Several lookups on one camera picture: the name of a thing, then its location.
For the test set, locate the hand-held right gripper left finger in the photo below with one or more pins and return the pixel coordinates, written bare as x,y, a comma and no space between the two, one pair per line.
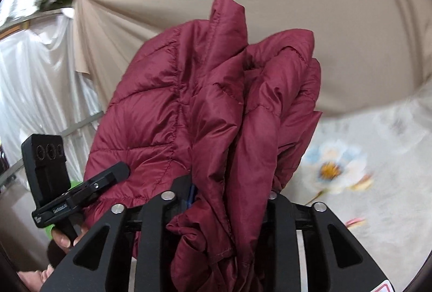
191,196

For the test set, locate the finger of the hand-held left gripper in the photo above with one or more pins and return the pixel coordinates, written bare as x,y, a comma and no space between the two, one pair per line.
109,174

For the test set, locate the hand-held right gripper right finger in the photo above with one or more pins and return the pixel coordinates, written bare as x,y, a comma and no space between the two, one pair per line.
275,211

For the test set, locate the maroon puffer jacket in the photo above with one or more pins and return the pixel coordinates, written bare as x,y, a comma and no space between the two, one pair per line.
202,103

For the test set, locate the person's left hand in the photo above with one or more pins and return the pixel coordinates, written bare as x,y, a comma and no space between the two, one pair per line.
62,243

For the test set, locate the white sheer curtain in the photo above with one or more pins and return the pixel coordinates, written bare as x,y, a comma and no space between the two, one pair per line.
44,83

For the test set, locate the floral bedsheet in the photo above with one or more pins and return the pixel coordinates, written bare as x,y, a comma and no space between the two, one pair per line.
371,184

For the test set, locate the beige curtain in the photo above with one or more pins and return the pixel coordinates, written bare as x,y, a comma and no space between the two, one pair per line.
303,2

